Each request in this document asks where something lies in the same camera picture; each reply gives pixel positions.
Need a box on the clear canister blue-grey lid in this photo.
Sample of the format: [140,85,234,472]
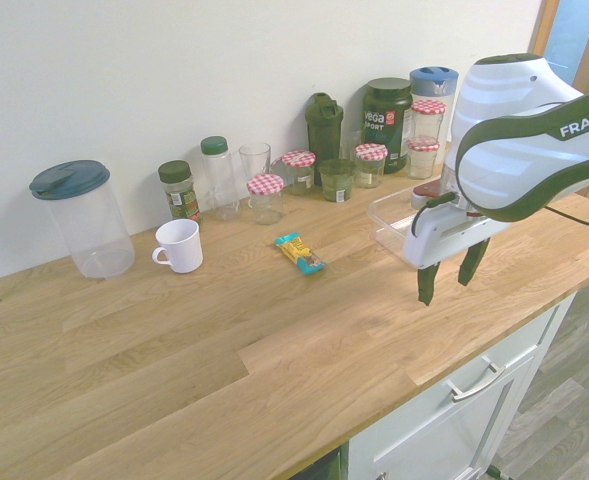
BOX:
[408,66,460,151]

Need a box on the dark Vega Sport tub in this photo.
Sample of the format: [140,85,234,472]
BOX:
[362,77,414,175]

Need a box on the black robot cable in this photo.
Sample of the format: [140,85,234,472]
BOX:
[542,202,589,230]

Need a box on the spice jar dark lid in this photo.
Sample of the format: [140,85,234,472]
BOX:
[157,159,204,225]

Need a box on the white mug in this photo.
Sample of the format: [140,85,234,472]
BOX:
[151,218,205,275]

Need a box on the clear bottle green cap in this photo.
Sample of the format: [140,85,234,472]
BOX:
[199,135,242,222]

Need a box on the small green tinted cup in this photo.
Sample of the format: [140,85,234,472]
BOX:
[318,158,356,203]

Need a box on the clear plastic rectangular container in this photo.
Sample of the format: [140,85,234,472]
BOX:
[367,185,456,266]

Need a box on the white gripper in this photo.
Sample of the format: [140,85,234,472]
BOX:
[402,198,513,307]

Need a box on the dark green bin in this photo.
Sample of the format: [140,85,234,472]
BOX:
[309,443,350,480]

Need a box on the tall clear drinking glass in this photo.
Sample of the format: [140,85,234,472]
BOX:
[238,142,272,182]

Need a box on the white cabinet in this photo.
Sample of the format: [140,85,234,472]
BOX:
[346,289,581,480]

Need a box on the clear canister teal lid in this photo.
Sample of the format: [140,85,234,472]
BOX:
[28,159,137,280]

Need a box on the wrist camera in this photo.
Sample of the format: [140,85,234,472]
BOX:
[410,181,458,211]

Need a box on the teal yellow protein bar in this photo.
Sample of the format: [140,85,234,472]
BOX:
[274,234,329,274]

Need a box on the dark green shaker bottle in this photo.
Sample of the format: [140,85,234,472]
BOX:
[304,91,345,187]

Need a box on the metal drawer handle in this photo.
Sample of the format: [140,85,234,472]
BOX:
[446,363,507,403]

